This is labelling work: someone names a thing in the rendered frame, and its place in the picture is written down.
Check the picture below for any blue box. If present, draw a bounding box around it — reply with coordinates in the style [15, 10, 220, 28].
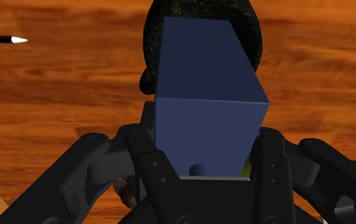
[154, 16, 271, 178]

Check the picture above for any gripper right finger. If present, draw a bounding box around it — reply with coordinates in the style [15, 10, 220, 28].
[248, 126, 356, 224]

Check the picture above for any dark mottled round object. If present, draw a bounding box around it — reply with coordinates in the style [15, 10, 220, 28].
[139, 0, 263, 95]

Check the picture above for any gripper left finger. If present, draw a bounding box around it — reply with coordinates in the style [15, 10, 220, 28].
[0, 101, 207, 224]

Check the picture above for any brown mottled object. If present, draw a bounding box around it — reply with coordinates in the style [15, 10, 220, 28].
[112, 176, 137, 209]

